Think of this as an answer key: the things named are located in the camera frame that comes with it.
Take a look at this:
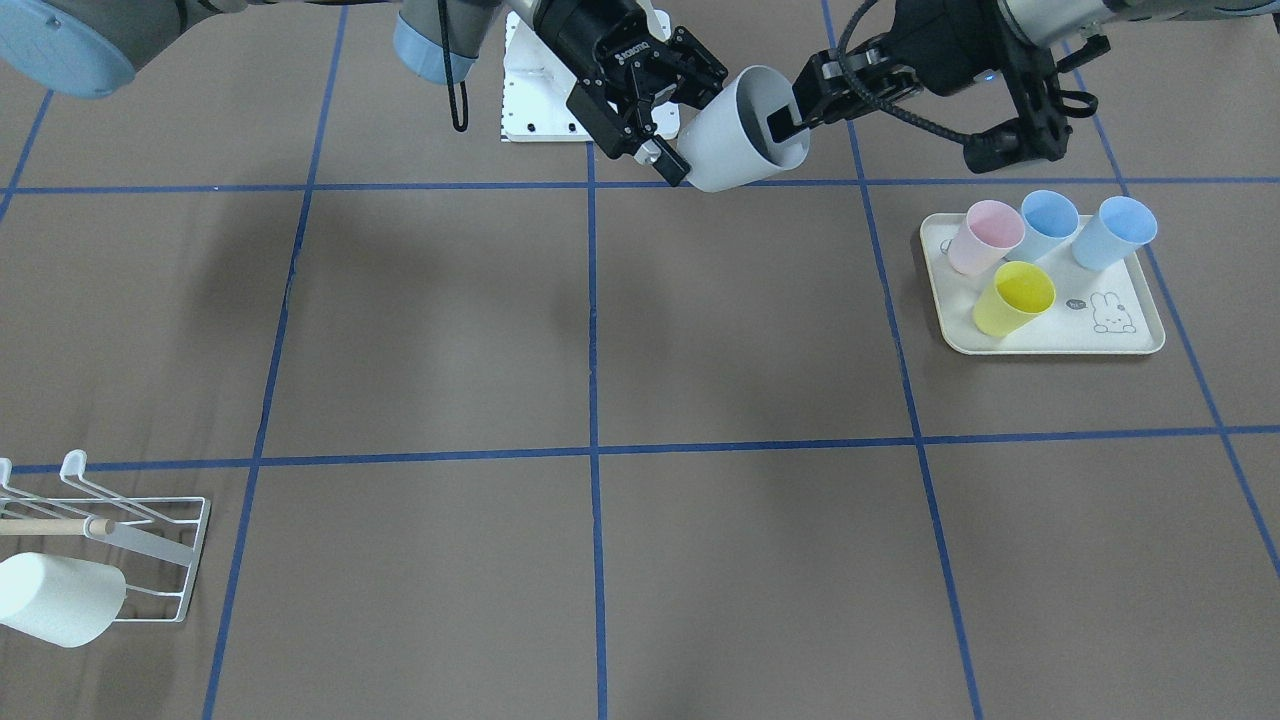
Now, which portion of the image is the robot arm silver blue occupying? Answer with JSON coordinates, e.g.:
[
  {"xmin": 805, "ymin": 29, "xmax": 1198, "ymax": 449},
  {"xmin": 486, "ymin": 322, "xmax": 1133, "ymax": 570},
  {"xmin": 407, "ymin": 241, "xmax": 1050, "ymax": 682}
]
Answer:
[
  {"xmin": 767, "ymin": 1, "xmax": 1277, "ymax": 159},
  {"xmin": 3, "ymin": 1, "xmax": 727, "ymax": 186}
]

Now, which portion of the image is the grey ikea cup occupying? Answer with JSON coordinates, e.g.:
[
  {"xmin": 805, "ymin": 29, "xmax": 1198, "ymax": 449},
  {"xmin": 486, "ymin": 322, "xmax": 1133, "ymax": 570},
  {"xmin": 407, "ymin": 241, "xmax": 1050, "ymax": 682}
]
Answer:
[{"xmin": 677, "ymin": 65, "xmax": 812, "ymax": 193}]

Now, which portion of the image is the blue cup tray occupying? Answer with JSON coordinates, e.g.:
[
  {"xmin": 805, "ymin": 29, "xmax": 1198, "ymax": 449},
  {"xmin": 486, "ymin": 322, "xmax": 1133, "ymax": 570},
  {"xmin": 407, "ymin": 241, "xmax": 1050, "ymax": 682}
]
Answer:
[
  {"xmin": 1070, "ymin": 196, "xmax": 1158, "ymax": 272},
  {"xmin": 1006, "ymin": 190, "xmax": 1080, "ymax": 263}
]

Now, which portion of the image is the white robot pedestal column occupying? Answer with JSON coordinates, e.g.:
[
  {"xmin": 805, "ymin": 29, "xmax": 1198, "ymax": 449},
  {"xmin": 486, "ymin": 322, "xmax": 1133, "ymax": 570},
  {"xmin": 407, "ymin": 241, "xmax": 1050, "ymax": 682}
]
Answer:
[{"xmin": 500, "ymin": 8, "xmax": 681, "ymax": 143}]

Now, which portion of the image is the white wire cup rack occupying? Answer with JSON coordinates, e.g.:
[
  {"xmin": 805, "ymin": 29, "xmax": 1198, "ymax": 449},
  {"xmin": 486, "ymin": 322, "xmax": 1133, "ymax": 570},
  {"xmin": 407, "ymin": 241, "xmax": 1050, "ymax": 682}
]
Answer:
[{"xmin": 1, "ymin": 450, "xmax": 212, "ymax": 624}]

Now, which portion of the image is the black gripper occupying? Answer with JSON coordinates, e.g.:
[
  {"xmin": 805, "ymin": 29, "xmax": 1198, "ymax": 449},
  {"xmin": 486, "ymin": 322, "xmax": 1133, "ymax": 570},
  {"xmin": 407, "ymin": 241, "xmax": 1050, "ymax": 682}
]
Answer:
[
  {"xmin": 767, "ymin": 1, "xmax": 1016, "ymax": 143},
  {"xmin": 530, "ymin": 0, "xmax": 730, "ymax": 188}
]

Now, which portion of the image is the yellow cup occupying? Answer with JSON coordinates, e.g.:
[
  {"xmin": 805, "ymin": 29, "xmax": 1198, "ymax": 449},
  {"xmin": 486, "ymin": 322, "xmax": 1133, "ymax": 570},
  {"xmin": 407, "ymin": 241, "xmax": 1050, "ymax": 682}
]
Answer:
[{"xmin": 972, "ymin": 261, "xmax": 1057, "ymax": 338}]

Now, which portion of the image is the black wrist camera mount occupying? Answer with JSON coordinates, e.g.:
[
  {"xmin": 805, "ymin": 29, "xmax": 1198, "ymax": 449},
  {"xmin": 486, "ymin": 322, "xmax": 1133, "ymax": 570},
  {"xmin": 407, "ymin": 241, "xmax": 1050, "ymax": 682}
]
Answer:
[{"xmin": 963, "ymin": 33, "xmax": 1111, "ymax": 174}]

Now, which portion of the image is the pink cup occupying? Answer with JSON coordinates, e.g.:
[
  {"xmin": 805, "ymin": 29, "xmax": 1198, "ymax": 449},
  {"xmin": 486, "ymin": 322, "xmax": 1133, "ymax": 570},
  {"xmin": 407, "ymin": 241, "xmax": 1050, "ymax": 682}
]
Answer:
[{"xmin": 947, "ymin": 200, "xmax": 1025, "ymax": 275}]

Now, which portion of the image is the cream serving tray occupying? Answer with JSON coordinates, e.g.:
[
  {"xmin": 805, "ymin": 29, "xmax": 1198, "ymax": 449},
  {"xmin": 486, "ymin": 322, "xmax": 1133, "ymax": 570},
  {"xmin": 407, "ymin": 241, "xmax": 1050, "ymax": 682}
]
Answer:
[{"xmin": 919, "ymin": 213, "xmax": 1166, "ymax": 356}]

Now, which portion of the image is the blue cup tray middle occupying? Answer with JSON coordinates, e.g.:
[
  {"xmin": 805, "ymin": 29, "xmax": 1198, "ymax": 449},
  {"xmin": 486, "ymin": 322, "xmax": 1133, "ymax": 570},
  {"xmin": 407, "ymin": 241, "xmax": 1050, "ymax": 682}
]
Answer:
[{"xmin": 1006, "ymin": 190, "xmax": 1080, "ymax": 263}]

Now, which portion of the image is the blue cup near tray front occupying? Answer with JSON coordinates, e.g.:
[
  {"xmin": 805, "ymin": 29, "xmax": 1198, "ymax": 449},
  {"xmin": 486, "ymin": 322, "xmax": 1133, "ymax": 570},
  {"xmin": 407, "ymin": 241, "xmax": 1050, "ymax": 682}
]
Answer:
[{"xmin": 1070, "ymin": 196, "xmax": 1158, "ymax": 272}]

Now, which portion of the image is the white ikea cup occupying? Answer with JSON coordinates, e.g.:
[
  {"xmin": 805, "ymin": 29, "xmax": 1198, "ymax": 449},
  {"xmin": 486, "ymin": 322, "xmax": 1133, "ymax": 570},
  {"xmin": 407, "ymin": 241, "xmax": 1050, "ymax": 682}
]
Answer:
[{"xmin": 1, "ymin": 552, "xmax": 125, "ymax": 648}]

